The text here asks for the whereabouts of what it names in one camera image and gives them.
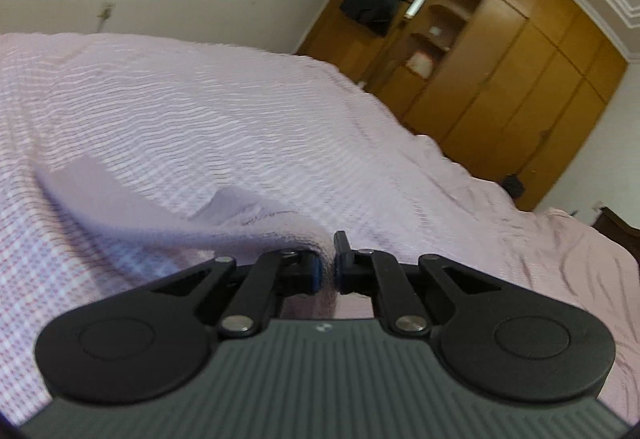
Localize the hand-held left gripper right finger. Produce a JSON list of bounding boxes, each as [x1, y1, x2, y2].
[[333, 231, 504, 336]]

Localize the white storage box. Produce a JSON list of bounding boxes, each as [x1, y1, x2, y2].
[[404, 50, 437, 80]]

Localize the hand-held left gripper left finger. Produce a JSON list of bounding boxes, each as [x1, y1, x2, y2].
[[149, 248, 324, 338]]

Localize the dark floor object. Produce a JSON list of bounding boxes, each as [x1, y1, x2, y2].
[[501, 174, 529, 198]]

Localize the lavender towel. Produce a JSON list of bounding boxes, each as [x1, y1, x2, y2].
[[35, 156, 342, 321]]

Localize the dark wooden furniture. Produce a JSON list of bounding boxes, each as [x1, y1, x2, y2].
[[592, 206, 640, 266]]

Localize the bed with pink bedspread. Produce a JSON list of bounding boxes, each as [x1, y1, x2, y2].
[[0, 33, 640, 426]]

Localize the wooden wardrobe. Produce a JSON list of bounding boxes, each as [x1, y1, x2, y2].
[[295, 0, 630, 214]]

